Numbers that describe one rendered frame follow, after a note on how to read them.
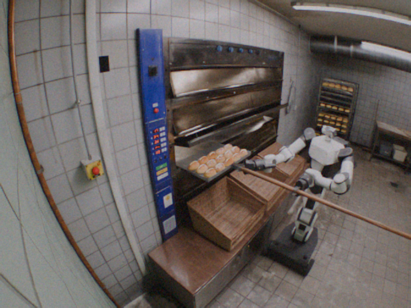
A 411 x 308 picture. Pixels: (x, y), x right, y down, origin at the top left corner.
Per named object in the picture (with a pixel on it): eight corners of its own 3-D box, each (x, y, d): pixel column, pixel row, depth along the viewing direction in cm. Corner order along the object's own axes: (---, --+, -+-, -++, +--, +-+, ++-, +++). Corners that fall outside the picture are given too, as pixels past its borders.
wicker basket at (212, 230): (186, 225, 180) (185, 201, 168) (224, 196, 218) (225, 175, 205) (230, 253, 151) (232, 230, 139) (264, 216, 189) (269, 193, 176)
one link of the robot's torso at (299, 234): (294, 228, 213) (301, 203, 186) (309, 236, 201) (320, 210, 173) (288, 239, 205) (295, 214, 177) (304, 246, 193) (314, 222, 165)
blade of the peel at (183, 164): (250, 154, 174) (251, 151, 173) (208, 182, 137) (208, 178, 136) (218, 143, 195) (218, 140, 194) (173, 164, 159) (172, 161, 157)
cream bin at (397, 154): (392, 158, 361) (395, 149, 350) (390, 151, 395) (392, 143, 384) (403, 162, 340) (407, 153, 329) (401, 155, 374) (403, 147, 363)
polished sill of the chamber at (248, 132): (171, 171, 157) (171, 166, 156) (273, 120, 277) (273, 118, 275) (177, 173, 154) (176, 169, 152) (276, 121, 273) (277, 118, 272)
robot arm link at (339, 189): (318, 190, 129) (340, 198, 112) (315, 179, 125) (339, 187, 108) (326, 180, 131) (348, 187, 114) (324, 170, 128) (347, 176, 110)
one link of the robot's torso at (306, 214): (299, 213, 192) (312, 175, 172) (315, 219, 181) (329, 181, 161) (294, 221, 182) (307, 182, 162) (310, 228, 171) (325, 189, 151)
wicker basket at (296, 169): (254, 173, 260) (256, 153, 248) (273, 157, 297) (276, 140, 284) (288, 186, 230) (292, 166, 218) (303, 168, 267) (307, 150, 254)
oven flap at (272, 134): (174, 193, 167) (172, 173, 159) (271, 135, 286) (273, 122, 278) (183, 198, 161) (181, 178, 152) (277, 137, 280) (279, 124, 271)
